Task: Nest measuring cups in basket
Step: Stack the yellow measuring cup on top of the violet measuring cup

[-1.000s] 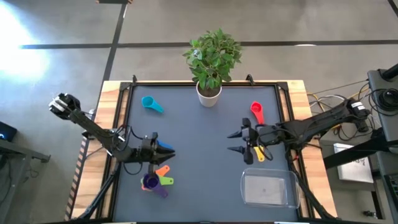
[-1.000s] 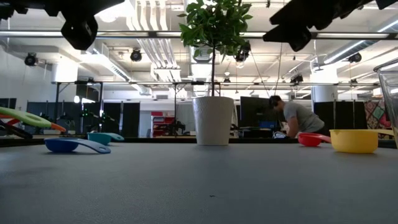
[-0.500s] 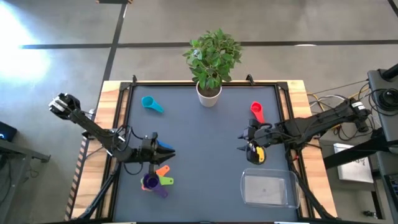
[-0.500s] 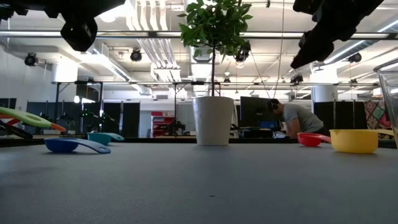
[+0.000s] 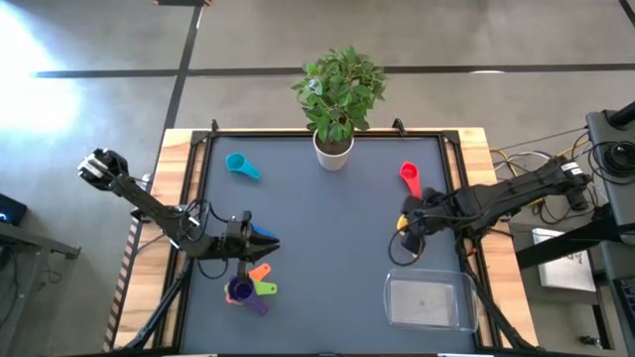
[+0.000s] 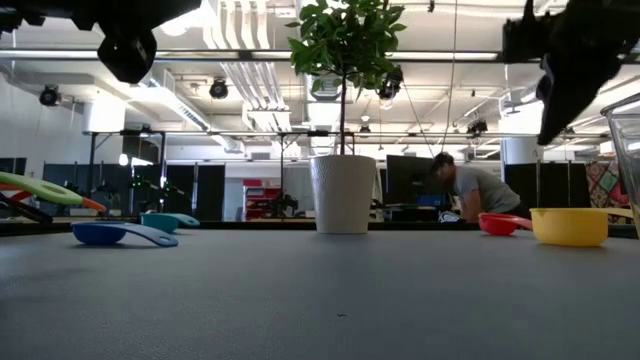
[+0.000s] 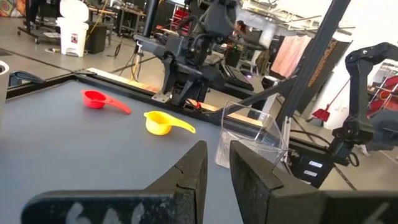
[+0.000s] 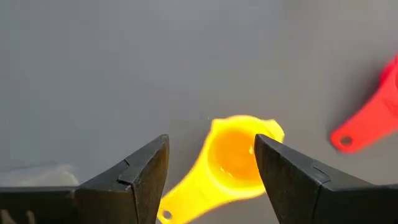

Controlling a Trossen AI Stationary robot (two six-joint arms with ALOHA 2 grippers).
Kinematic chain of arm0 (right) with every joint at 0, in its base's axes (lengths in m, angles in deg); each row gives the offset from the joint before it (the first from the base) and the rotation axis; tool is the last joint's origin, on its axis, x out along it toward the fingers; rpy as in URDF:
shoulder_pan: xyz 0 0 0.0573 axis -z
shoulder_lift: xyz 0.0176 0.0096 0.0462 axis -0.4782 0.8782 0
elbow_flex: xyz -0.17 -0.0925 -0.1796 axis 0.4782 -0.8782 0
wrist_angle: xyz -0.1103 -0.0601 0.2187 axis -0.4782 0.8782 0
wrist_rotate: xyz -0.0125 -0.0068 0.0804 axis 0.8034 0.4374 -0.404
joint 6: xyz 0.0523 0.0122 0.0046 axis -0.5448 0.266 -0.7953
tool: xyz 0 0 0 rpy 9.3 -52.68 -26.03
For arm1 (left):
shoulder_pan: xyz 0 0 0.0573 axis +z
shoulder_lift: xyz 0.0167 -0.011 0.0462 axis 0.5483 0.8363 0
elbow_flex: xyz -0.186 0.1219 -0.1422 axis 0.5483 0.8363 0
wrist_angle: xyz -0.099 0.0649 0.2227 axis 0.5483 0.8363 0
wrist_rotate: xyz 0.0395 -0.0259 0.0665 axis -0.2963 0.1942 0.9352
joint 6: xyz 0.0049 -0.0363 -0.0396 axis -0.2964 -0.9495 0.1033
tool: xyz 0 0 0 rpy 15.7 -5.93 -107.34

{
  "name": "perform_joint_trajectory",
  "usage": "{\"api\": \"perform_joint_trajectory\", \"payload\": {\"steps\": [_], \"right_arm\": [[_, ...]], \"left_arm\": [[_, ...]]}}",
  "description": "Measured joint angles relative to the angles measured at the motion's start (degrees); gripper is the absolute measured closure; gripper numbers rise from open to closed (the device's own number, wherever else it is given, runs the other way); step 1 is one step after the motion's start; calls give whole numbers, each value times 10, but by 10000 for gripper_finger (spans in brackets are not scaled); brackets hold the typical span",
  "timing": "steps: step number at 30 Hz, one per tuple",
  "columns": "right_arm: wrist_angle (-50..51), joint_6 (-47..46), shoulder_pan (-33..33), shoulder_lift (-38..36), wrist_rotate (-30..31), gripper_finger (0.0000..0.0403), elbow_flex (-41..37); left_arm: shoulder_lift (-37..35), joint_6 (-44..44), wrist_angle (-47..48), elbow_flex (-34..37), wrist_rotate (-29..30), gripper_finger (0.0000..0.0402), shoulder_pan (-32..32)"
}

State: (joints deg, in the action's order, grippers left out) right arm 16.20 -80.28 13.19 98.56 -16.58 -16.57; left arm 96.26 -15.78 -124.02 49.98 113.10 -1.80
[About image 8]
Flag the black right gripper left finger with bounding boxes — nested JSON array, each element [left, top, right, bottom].
[[0, 133, 170, 224]]

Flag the red measuring cup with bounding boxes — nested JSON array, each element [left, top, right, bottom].
[[328, 53, 398, 155]]

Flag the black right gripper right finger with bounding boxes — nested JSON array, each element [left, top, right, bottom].
[[253, 133, 398, 224]]

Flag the yellow measuring cup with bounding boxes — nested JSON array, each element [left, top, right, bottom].
[[156, 114, 285, 224]]

